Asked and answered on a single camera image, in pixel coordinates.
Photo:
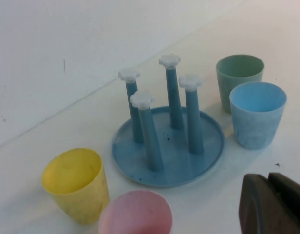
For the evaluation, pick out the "green plastic cup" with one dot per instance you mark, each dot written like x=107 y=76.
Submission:
x=225 y=87

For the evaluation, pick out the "yellow plastic cup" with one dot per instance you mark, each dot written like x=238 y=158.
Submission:
x=79 y=202

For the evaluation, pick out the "pink plastic cup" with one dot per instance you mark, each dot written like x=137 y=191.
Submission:
x=135 y=214

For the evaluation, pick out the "light blue plastic cup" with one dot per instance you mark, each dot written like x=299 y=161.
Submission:
x=257 y=131

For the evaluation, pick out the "blue cup drying rack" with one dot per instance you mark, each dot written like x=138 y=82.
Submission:
x=179 y=165

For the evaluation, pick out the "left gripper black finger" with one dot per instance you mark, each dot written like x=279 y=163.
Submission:
x=271 y=209

